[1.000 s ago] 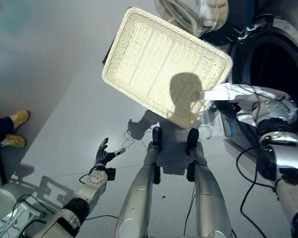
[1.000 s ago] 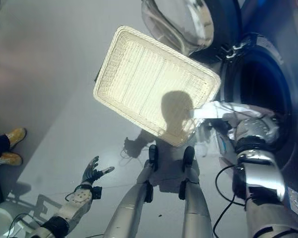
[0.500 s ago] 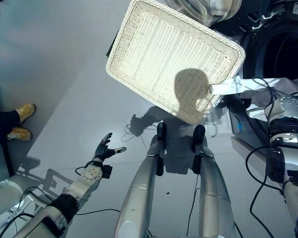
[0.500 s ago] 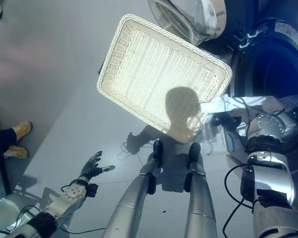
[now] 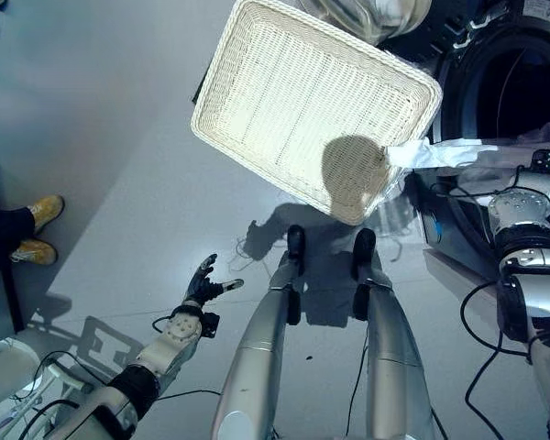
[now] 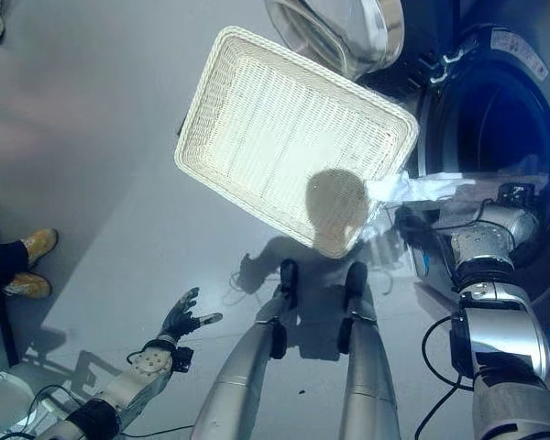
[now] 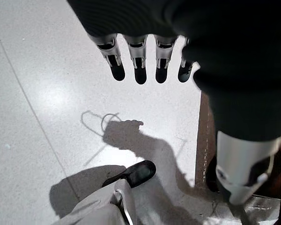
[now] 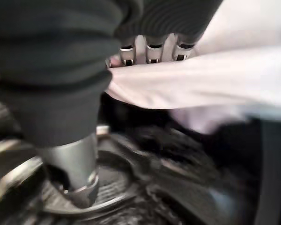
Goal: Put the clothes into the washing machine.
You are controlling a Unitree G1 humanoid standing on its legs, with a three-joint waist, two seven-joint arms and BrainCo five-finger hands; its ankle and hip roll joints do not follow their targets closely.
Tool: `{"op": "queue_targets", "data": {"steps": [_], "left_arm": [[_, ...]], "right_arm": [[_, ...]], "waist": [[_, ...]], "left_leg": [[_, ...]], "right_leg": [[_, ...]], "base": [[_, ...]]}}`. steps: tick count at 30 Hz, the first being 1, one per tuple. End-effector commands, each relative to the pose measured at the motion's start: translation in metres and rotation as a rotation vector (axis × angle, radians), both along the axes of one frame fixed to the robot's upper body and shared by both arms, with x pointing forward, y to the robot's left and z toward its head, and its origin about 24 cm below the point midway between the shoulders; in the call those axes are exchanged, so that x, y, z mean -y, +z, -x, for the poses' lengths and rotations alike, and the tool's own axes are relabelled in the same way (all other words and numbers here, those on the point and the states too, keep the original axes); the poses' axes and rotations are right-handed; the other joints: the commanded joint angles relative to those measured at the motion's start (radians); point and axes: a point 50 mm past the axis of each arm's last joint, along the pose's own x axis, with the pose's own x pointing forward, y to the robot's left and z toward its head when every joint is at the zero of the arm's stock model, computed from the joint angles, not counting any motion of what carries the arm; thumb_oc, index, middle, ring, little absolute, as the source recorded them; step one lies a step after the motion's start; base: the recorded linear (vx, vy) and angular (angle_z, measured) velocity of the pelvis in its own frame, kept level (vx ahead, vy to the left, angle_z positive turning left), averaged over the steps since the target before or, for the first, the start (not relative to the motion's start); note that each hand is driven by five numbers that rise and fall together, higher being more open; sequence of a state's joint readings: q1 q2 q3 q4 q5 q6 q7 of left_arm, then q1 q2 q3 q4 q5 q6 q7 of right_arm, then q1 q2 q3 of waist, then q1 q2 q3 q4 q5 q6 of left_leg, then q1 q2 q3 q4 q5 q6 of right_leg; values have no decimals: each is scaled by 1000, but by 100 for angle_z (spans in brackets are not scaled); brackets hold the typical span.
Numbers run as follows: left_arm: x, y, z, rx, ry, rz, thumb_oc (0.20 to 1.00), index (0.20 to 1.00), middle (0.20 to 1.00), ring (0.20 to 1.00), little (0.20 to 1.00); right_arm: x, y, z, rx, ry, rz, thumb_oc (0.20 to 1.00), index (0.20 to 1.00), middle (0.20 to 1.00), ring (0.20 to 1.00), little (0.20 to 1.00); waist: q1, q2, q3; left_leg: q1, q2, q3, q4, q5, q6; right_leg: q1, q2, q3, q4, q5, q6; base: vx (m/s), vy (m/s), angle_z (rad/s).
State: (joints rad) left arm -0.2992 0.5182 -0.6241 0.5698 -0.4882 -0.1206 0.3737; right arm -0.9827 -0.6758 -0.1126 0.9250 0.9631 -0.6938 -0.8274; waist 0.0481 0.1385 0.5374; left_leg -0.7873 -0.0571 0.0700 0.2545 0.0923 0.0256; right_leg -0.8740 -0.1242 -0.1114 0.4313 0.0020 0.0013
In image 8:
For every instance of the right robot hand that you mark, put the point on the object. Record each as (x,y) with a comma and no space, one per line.
(49,70)

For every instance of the white cloth garment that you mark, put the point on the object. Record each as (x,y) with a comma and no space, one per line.
(201,82)

